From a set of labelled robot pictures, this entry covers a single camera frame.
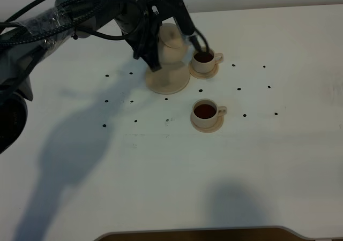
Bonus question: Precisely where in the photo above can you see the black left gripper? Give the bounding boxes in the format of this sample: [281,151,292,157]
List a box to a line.
[115,0,161,72]

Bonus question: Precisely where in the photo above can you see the beige teapot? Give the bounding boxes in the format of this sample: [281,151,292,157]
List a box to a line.
[158,23,188,64]

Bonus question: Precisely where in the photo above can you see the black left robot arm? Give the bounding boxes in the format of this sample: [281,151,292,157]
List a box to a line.
[1,0,172,150]

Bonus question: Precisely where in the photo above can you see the beige teapot saucer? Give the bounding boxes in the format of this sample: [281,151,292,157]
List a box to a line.
[145,62,190,95]

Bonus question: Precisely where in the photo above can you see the beige far cup saucer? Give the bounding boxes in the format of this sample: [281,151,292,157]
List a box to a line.
[188,62,219,79]

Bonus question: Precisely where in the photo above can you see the beige cup saucer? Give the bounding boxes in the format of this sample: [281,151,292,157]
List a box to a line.
[190,113,224,133]
[188,62,219,79]

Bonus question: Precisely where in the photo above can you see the beige far teacup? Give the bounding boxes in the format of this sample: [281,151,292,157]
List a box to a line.
[191,48,223,73]

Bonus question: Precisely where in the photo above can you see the beige teacup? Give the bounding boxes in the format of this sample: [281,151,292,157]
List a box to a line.
[191,48,223,73]
[191,99,227,119]

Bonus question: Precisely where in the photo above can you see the beige near teacup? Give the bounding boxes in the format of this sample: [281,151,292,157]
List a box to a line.
[191,99,227,119]

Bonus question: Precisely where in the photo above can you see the beige near cup saucer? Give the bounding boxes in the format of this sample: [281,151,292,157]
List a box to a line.
[190,113,224,133]

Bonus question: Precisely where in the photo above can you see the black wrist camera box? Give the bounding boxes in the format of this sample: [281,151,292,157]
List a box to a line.
[146,0,195,36]

